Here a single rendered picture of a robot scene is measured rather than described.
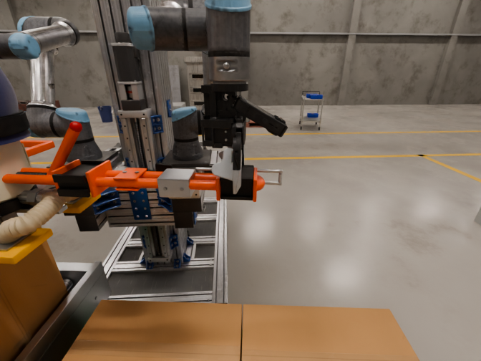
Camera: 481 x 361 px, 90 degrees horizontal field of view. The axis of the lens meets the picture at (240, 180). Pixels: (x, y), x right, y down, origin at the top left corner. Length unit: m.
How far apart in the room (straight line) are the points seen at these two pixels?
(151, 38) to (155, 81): 0.77
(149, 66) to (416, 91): 13.45
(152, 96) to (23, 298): 0.94
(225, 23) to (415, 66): 13.59
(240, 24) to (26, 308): 1.08
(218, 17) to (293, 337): 0.99
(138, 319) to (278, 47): 10.99
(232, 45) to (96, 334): 1.06
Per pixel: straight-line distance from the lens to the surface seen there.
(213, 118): 0.48
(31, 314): 1.19
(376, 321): 1.19
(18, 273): 1.10
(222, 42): 0.46
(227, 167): 0.48
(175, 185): 0.53
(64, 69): 12.92
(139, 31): 0.56
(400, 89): 13.72
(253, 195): 0.50
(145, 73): 1.34
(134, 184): 0.56
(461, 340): 2.11
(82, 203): 0.80
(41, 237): 0.70
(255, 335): 1.05
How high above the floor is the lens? 1.42
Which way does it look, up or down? 24 degrees down
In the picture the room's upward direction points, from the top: straight up
